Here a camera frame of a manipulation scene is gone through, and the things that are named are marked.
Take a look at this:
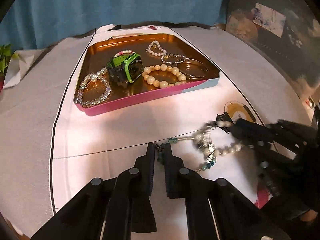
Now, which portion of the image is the green black smartwatch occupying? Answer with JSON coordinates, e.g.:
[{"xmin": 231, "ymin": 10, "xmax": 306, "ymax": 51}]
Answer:
[{"xmin": 106, "ymin": 50, "xmax": 144, "ymax": 87}]

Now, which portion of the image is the blue curtain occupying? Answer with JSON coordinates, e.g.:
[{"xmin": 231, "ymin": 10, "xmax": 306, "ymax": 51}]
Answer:
[{"xmin": 1, "ymin": 0, "xmax": 226, "ymax": 50}]

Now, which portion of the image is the small pearl bracelet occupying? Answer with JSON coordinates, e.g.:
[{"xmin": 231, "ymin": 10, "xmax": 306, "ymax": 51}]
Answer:
[{"xmin": 146, "ymin": 40, "xmax": 168, "ymax": 57}]

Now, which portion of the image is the dark storage bin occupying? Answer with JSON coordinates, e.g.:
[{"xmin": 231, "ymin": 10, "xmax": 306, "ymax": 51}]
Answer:
[{"xmin": 226, "ymin": 0, "xmax": 319, "ymax": 100}]

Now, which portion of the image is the pink green bead bracelet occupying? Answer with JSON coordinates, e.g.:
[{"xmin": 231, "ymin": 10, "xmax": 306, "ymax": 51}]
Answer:
[{"xmin": 113, "ymin": 49, "xmax": 136, "ymax": 58}]

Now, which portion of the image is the cream bead bracelet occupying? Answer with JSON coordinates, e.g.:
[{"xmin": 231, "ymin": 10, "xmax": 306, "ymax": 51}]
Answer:
[{"xmin": 141, "ymin": 63, "xmax": 188, "ymax": 88}]

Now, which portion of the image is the metal bangle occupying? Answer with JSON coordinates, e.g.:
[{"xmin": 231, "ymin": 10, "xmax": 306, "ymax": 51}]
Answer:
[{"xmin": 177, "ymin": 58, "xmax": 209, "ymax": 80}]

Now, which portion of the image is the white table mat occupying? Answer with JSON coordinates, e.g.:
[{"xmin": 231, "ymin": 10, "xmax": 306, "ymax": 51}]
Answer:
[{"xmin": 49, "ymin": 24, "xmax": 273, "ymax": 215}]

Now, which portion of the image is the silver chain bracelet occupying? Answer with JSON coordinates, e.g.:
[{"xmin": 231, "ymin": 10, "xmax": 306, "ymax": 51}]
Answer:
[{"xmin": 160, "ymin": 53, "xmax": 187, "ymax": 65}]

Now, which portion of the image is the pink tin tray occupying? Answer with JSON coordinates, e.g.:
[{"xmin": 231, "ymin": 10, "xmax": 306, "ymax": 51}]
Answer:
[{"xmin": 75, "ymin": 33, "xmax": 220, "ymax": 116}]

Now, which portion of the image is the clear crystal bead bracelet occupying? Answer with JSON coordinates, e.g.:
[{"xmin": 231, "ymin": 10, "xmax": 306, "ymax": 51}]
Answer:
[{"xmin": 75, "ymin": 67, "xmax": 112, "ymax": 108}]

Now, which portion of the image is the potted green plant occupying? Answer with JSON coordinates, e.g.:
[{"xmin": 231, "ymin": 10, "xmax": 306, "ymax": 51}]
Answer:
[{"xmin": 0, "ymin": 44, "xmax": 18, "ymax": 76}]

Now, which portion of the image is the teal white charm necklace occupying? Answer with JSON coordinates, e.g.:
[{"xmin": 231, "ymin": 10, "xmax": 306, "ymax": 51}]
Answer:
[{"xmin": 153, "ymin": 120, "xmax": 245, "ymax": 172}]

